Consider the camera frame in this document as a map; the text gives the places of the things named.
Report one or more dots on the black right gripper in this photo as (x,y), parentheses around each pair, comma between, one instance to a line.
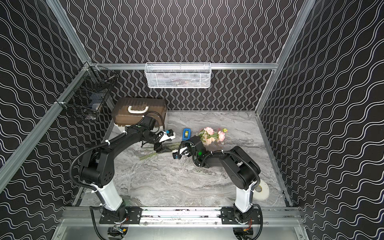
(188,142)

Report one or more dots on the blue tape dispenser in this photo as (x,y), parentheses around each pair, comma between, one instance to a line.
(186,134)

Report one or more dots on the black wire wall basket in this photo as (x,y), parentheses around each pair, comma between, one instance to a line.
(86,101)

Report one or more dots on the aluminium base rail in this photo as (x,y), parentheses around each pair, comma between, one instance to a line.
(182,223)

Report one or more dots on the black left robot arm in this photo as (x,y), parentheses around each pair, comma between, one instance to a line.
(96,167)

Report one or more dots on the white tape roll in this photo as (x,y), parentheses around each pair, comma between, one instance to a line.
(261,192)

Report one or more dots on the pink artificial flower bouquet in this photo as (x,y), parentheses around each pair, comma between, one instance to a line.
(208,136)

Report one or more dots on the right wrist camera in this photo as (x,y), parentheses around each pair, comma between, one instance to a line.
(183,152)

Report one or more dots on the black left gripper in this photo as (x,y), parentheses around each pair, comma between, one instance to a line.
(157,144)

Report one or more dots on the brown lid white storage box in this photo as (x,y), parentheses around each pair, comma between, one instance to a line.
(129,111)

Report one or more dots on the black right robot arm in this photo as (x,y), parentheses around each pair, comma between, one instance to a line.
(239,166)

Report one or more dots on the white mesh wall basket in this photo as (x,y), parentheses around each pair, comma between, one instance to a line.
(178,75)

